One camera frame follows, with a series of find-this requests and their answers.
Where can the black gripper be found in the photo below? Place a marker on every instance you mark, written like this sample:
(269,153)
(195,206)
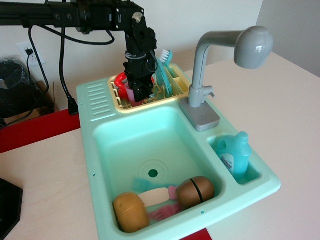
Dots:
(139,68)

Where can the pink plastic cup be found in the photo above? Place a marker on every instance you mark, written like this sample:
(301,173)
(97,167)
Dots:
(131,96)

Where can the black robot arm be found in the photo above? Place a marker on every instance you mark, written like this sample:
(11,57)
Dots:
(87,16)

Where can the yellow drying rack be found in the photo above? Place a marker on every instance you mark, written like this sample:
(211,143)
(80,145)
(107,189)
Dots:
(180,86)

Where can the mint green toy sink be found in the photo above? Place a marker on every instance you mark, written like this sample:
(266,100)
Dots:
(156,142)

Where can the teal toy plate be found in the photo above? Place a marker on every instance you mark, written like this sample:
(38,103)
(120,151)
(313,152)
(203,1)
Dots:
(162,78)

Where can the red toy crab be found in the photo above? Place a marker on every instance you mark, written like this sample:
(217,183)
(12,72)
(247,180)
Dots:
(123,78)

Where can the teal dish brush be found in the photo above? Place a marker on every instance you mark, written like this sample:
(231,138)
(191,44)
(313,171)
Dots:
(166,57)

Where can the teal toy fork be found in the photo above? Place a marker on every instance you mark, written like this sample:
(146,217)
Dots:
(142,185)

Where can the cream toy knife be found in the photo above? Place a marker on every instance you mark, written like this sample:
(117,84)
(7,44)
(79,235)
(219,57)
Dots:
(155,196)

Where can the blue toy detergent bottle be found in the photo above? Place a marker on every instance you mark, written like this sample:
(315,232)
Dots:
(234,152)

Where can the dark brown toy potato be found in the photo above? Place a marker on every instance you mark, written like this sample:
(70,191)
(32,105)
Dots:
(194,191)

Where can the black bag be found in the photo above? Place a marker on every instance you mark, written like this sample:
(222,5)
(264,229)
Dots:
(19,93)

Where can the pink toy fork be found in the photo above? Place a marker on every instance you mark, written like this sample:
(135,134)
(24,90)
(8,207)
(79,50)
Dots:
(167,211)

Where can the light brown toy potato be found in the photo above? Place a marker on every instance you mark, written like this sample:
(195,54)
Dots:
(130,212)

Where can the white wall outlet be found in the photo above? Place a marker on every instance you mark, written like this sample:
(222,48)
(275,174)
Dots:
(33,58)

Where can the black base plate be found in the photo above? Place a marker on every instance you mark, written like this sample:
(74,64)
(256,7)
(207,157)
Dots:
(11,198)

